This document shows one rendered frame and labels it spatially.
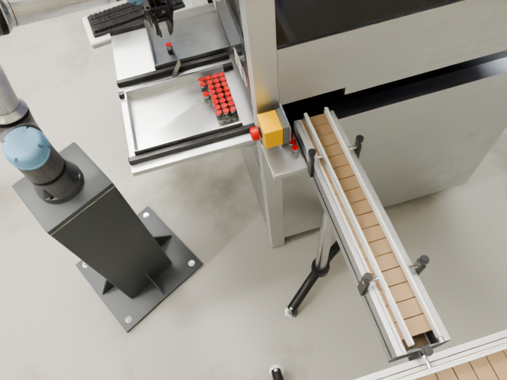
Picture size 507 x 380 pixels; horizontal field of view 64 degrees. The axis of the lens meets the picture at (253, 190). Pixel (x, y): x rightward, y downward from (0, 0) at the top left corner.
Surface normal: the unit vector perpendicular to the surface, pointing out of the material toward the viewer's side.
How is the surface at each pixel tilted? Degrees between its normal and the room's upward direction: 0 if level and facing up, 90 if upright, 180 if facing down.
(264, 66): 90
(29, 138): 8
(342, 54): 90
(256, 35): 90
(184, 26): 0
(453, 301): 0
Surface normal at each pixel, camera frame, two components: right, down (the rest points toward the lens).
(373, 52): 0.27, 0.82
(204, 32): -0.08, -0.50
